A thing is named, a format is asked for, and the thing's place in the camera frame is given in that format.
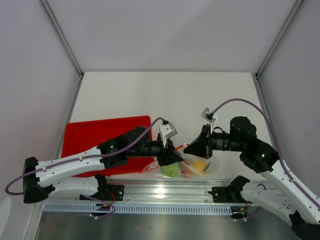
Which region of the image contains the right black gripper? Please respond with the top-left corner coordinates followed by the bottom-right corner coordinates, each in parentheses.
top-left (183, 124), bottom-right (245, 160)

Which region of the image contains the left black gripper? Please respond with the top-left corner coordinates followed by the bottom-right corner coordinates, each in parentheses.
top-left (128, 136), bottom-right (183, 167)

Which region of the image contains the green apple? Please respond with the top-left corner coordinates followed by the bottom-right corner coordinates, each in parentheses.
top-left (160, 162), bottom-right (180, 178)

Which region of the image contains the orange peach with leaf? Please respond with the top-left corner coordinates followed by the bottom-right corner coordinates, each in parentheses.
top-left (190, 160), bottom-right (207, 172)

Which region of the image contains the clear zip bag orange zipper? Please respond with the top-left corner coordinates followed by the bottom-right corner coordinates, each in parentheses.
top-left (140, 143), bottom-right (221, 180)

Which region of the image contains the small orange peach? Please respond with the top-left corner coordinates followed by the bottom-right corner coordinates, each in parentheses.
top-left (181, 169), bottom-right (193, 178)

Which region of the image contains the red plastic tray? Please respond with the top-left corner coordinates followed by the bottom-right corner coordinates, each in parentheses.
top-left (61, 115), bottom-right (154, 178)

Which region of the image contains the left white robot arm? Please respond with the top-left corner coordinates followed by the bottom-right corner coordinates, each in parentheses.
top-left (22, 123), bottom-right (183, 204)

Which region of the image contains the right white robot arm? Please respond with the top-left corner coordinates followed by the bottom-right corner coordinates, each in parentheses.
top-left (183, 116), bottom-right (320, 240)

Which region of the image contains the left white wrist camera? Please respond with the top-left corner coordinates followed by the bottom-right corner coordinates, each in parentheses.
top-left (159, 120), bottom-right (178, 148)

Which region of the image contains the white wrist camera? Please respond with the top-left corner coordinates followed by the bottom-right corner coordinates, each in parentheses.
top-left (159, 120), bottom-right (178, 148)
top-left (201, 107), bottom-right (217, 130)

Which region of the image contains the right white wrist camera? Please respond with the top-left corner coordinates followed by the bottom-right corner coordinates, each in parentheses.
top-left (201, 107), bottom-right (217, 130)

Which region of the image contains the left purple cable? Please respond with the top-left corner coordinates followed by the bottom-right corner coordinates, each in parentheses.
top-left (5, 116), bottom-right (167, 196)

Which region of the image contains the aluminium front rail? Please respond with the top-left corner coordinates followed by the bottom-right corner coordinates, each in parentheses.
top-left (33, 179), bottom-right (307, 206)

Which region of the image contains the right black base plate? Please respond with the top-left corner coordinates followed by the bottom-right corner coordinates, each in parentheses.
top-left (207, 186), bottom-right (253, 204)

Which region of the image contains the white slotted cable duct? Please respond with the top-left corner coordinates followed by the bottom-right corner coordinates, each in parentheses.
top-left (43, 202), bottom-right (233, 216)

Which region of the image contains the right aluminium frame post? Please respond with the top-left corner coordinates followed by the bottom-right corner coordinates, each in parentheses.
top-left (254, 0), bottom-right (308, 78)

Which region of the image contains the aluminium frame post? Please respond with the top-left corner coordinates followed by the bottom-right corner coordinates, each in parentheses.
top-left (38, 0), bottom-right (84, 78)
top-left (254, 0), bottom-right (308, 78)

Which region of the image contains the left aluminium frame post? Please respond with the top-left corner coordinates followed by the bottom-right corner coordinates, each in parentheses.
top-left (38, 0), bottom-right (84, 78)

